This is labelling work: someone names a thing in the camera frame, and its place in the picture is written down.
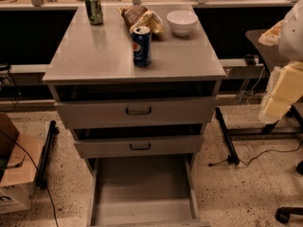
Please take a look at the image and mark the black floor cable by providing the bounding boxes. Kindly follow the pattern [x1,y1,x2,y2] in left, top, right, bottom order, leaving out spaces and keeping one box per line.
[0,129,60,227]
[207,139,303,168]

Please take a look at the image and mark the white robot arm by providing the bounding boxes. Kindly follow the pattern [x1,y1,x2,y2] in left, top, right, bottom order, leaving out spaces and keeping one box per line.
[258,0,303,124]

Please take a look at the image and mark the green soda can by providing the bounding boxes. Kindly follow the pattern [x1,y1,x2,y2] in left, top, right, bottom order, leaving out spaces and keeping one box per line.
[84,0,103,26]

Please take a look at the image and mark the grey drawer cabinet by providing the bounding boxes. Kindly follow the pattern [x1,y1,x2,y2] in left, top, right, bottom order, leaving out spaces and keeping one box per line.
[44,5,225,227]

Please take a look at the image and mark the grey top drawer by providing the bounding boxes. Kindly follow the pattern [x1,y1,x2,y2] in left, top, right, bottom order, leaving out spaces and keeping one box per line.
[56,96,216,129]

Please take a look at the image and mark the black floor cable right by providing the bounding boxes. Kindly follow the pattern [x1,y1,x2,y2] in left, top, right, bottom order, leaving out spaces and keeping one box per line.
[207,139,303,168]

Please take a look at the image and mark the black floor cable left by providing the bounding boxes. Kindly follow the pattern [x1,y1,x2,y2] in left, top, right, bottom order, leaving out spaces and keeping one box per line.
[0,129,60,227]

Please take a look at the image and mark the white ceramic bowl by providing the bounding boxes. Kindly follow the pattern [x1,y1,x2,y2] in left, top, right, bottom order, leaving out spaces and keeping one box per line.
[167,10,198,36]

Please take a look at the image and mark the dark side table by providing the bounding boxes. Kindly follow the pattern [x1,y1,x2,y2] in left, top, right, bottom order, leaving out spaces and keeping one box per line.
[227,29,303,136]

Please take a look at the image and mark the black desk foot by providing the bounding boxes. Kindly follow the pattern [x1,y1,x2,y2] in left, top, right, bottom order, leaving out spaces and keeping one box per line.
[215,107,240,165]
[36,120,59,189]

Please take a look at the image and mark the black right desk foot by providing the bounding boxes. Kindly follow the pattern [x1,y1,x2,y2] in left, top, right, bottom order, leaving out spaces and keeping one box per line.
[215,107,240,165]

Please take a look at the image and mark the blue pepsi can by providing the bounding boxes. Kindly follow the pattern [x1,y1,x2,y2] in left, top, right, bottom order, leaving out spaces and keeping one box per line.
[132,26,152,67]

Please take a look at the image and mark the cardboard box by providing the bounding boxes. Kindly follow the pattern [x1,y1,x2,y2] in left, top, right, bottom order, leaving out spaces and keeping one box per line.
[0,113,44,214]

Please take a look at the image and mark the black left desk foot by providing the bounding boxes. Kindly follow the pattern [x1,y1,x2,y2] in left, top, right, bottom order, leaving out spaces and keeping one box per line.
[36,120,59,189]

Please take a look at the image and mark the grey middle drawer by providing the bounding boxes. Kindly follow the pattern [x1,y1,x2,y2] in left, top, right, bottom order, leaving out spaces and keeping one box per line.
[74,135,204,159]

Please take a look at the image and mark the brown chip bag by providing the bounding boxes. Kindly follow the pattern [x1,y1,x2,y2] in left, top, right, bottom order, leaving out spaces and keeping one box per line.
[117,5,165,34]

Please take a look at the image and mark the black chair caster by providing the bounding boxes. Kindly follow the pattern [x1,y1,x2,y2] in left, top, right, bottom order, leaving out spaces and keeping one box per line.
[275,207,303,224]

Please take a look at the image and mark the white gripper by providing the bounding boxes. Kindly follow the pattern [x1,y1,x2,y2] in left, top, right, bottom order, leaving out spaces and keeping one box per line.
[258,19,303,123]

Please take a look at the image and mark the grey open bottom drawer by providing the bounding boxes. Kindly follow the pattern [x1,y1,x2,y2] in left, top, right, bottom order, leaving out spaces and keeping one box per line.
[86,155,211,227]

